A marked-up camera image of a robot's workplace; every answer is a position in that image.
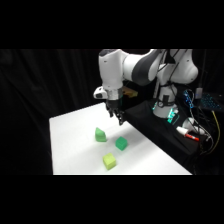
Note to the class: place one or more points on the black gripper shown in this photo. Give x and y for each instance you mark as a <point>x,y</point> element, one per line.
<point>114,104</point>

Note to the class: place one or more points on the green triangle block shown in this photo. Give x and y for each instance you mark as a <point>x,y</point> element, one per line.
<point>100,134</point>

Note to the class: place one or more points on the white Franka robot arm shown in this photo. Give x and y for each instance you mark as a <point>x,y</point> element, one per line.
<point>146,68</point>

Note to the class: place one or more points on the dark green cube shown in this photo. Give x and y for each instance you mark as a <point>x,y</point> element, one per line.
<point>121,143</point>

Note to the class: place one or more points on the light green cube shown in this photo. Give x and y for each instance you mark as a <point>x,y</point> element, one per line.
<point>109,161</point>

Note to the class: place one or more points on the black robot stand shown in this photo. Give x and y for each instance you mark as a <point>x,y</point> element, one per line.
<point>160,133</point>

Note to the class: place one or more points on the black curtain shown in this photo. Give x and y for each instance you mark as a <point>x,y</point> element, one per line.
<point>46,100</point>

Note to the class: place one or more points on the white marker with red cap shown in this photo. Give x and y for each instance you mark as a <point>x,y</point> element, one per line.
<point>187,133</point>

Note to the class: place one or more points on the black keyboard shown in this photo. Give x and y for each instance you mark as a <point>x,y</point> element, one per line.
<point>210,102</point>

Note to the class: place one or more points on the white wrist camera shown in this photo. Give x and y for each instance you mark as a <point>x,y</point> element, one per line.
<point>100,92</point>

